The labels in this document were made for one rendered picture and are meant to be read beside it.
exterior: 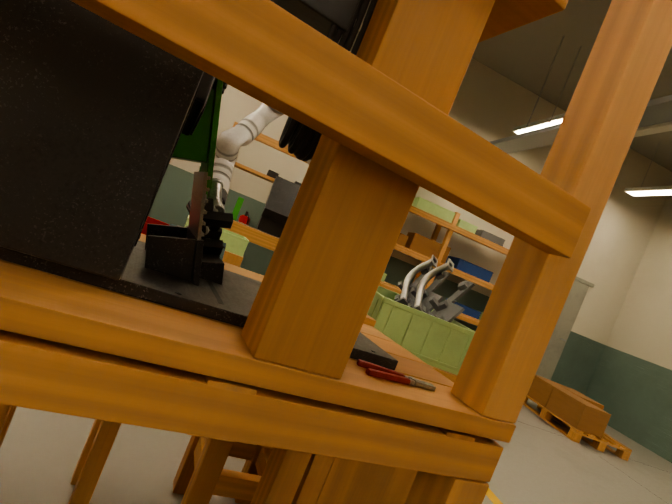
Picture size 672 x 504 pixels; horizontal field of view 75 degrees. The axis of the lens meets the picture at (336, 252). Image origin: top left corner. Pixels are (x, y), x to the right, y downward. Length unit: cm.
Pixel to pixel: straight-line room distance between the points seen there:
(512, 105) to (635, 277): 392
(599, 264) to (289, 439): 856
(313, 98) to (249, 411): 41
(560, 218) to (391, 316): 90
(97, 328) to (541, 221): 63
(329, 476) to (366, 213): 122
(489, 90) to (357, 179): 725
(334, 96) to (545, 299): 53
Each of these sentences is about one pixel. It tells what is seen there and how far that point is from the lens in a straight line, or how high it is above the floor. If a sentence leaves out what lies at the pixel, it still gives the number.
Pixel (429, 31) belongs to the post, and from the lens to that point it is 68.
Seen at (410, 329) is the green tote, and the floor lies 89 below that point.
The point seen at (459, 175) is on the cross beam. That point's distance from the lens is 63.
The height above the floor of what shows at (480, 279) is 142.
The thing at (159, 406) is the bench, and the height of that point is 79.
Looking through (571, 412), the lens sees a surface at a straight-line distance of 628.
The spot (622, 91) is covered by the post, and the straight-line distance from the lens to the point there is 95.
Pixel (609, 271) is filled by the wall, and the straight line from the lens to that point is 922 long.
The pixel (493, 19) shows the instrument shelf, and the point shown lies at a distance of 85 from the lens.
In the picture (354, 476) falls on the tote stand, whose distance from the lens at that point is 171.
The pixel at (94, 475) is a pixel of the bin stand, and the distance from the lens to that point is 159.
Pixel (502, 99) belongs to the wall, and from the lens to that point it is 791.
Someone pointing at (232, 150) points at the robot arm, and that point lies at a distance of 139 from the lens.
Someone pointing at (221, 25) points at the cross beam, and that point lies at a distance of 52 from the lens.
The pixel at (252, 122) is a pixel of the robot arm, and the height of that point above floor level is 133.
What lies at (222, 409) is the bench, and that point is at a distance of 63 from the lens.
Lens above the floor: 106
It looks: 1 degrees down
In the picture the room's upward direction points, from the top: 22 degrees clockwise
